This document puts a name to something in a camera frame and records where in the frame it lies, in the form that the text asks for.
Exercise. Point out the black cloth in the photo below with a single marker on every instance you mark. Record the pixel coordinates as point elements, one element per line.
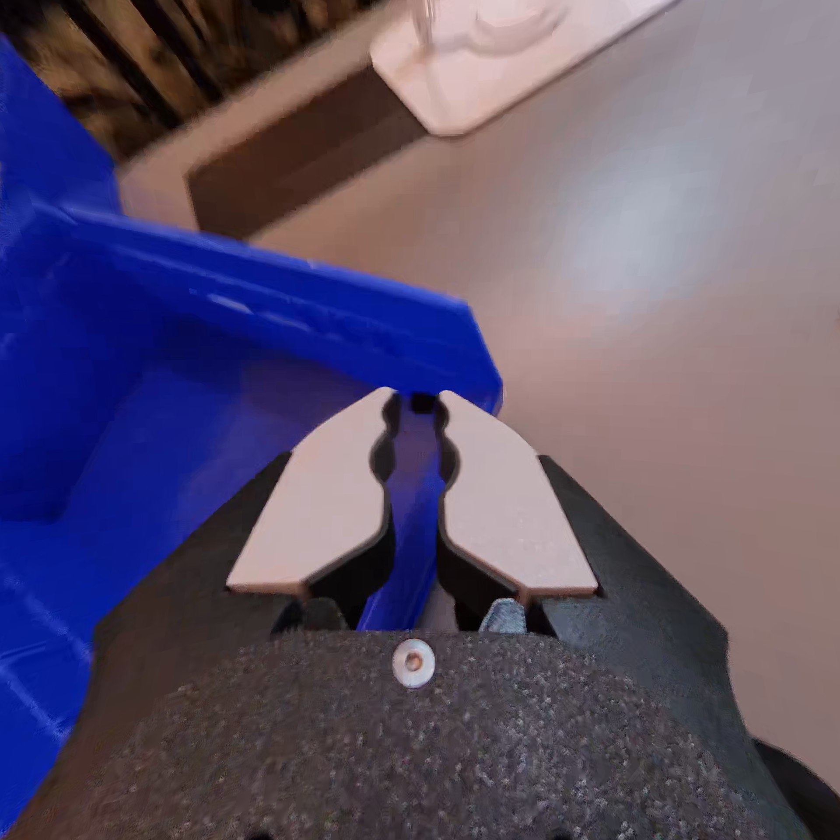
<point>804,800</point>

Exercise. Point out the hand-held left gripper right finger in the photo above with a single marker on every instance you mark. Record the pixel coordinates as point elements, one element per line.
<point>512,518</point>

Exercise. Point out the tiny black lego cube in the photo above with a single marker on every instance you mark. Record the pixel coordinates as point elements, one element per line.
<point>422,403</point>

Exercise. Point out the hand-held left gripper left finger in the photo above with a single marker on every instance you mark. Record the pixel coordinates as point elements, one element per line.
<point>315,518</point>

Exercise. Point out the blue plastic bin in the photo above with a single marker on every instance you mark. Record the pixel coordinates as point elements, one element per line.
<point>131,394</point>

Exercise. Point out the white booklet stand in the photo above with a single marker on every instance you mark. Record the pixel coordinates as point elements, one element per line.
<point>512,65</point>

